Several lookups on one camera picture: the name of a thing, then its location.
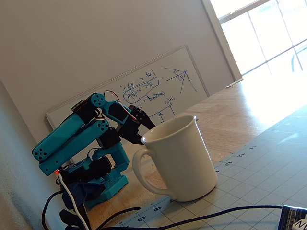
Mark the grey gridded cutting mat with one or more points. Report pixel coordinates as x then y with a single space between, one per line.
263 172

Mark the blue table clamp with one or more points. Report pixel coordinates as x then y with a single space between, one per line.
76 194

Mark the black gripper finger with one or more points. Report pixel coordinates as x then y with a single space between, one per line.
135 139
147 121

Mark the whiteboard with blue drawings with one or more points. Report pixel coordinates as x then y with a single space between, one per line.
168 79

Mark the white framed window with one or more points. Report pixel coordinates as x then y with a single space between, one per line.
263 36

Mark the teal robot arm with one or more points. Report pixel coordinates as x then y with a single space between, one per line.
67 143

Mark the black labelled box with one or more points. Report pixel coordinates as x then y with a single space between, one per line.
293 218

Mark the cream ceramic mug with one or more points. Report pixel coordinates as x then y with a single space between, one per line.
182 163

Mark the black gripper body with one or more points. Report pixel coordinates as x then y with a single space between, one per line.
131 130

